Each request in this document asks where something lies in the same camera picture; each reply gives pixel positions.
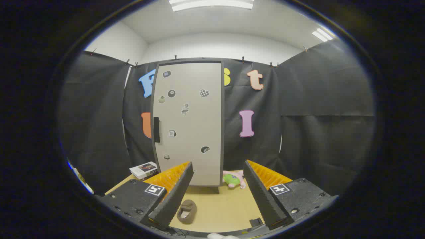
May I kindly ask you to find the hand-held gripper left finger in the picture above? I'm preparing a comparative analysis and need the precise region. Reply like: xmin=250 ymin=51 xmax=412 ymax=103
xmin=99 ymin=161 xmax=194 ymax=231

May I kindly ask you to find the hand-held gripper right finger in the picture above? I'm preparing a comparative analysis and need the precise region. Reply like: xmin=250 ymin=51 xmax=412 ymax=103
xmin=243 ymin=160 xmax=339 ymax=230

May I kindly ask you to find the brown fluffy shoe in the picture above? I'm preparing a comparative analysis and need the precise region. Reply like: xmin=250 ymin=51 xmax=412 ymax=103
xmin=177 ymin=199 xmax=197 ymax=224

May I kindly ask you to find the white shoe cabinet door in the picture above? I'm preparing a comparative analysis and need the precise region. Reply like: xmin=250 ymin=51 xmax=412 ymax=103
xmin=153 ymin=62 xmax=222 ymax=186

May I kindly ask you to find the black door handle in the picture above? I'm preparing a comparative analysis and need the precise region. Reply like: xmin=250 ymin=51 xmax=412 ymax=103
xmin=153 ymin=117 xmax=161 ymax=143

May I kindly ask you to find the grey shoe cabinet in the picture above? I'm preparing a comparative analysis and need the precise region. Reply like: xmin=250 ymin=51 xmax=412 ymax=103
xmin=150 ymin=58 xmax=225 ymax=195

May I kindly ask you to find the pink green plush toy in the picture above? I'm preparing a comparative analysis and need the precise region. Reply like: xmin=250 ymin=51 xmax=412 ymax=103
xmin=222 ymin=170 xmax=247 ymax=190

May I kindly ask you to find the white book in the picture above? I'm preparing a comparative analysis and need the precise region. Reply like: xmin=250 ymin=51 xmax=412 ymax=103
xmin=129 ymin=162 xmax=159 ymax=180

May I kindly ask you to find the white printed clutter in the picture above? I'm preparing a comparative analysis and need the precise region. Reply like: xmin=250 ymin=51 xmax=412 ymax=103
xmin=74 ymin=168 xmax=94 ymax=195

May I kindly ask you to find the black backdrop cloth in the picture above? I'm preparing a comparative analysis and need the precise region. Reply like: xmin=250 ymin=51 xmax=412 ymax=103
xmin=60 ymin=40 xmax=376 ymax=196

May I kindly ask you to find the small ceiling light panel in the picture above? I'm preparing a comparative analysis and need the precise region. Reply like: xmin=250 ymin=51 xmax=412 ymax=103
xmin=311 ymin=28 xmax=333 ymax=42

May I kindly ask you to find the long ceiling light panel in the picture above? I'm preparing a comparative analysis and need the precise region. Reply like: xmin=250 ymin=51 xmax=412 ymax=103
xmin=168 ymin=0 xmax=255 ymax=12

